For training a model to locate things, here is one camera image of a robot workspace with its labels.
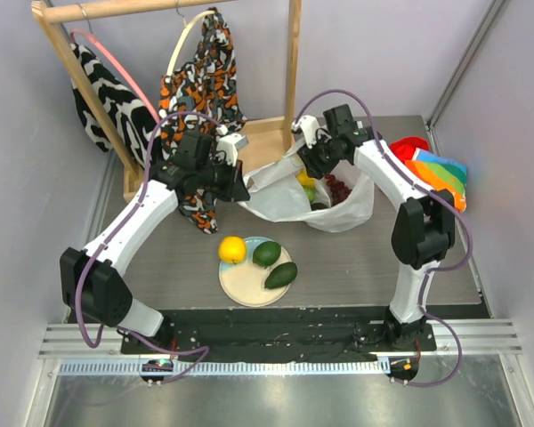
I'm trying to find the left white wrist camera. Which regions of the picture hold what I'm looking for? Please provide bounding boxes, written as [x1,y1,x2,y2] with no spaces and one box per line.
[216,133,248,166]

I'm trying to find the light green fake apple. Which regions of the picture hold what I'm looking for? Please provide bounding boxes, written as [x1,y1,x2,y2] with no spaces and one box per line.
[303,186,316,203]

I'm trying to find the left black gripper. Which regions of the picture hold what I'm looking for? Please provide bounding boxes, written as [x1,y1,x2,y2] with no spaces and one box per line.
[195,156,250,203]

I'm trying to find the white slotted cable duct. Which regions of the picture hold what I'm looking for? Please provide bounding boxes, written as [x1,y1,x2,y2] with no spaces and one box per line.
[58,358,391,377]

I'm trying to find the dark brown fake fruit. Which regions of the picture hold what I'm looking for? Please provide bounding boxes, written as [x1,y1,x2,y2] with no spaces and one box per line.
[311,202,329,211]

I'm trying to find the green fake fruit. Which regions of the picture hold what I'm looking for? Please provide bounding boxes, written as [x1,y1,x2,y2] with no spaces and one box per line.
[252,241,281,268]

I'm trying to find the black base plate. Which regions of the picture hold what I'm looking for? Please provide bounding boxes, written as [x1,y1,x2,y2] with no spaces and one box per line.
[121,306,437,364]

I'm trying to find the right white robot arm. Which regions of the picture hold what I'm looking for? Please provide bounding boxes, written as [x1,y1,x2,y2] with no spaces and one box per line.
[291,104,455,351]

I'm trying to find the white plastic bag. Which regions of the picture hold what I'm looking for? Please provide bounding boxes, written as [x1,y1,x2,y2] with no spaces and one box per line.
[240,146,374,232]

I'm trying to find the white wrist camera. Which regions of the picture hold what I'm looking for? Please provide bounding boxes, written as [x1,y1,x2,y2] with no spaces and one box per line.
[291,115,320,149]
[216,133,248,166]

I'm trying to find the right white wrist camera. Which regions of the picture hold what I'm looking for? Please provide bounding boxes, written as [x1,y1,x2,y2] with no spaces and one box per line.
[291,115,320,149]

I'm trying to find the dark red fake grapes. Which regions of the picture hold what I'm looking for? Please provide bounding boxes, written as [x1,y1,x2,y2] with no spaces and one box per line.
[324,173,352,206]

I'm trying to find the blue cream ceramic plate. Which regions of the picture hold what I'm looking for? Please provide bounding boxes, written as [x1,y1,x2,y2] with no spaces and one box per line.
[218,237,293,308]

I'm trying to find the pink clothes hanger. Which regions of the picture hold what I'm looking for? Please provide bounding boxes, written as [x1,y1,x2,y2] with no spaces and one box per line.
[69,28,161,124]

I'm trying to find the aluminium rail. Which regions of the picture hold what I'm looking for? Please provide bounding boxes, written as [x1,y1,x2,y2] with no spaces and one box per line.
[37,318,525,359]

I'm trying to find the black white zebra cloth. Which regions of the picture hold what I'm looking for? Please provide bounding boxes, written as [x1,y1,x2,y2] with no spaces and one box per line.
[70,43,168,166]

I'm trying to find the yellow fake lemon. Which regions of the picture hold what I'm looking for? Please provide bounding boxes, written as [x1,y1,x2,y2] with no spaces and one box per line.
[218,236,247,264]

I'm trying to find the rainbow striped cloth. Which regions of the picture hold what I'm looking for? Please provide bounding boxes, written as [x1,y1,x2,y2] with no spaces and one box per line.
[404,149,467,212]

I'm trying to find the orange grey camouflage cloth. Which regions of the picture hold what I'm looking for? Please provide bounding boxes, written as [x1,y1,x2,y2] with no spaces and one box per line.
[158,7,247,235]

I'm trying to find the green fake avocado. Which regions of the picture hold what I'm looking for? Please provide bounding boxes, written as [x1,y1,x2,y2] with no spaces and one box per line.
[263,262,298,290]

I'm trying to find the cream clothes hanger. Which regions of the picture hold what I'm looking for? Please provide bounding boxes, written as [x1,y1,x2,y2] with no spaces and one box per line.
[166,9,214,76]

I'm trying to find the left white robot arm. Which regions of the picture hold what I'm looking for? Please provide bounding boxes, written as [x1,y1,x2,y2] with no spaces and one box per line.
[60,131,250,355]

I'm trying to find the wooden clothes rack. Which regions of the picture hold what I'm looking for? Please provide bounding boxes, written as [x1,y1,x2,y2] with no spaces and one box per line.
[31,0,302,201]

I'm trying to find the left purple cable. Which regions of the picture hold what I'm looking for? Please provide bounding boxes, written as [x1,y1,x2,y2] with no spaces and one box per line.
[73,110,229,386]

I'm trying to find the red white cloth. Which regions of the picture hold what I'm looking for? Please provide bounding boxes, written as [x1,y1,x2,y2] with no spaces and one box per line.
[389,136,430,163]

